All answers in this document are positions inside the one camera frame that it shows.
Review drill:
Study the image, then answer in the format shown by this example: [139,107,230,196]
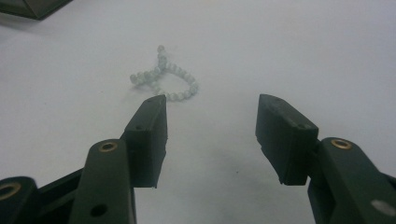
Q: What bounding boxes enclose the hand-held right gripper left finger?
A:
[68,94,169,224]

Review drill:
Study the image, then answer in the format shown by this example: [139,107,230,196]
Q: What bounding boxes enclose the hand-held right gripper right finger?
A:
[255,93,396,224]

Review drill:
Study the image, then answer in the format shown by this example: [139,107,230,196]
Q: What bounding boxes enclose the dark box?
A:
[0,0,74,21]

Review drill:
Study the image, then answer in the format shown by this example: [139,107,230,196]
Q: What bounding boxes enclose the white bead bracelet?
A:
[129,44,200,102]

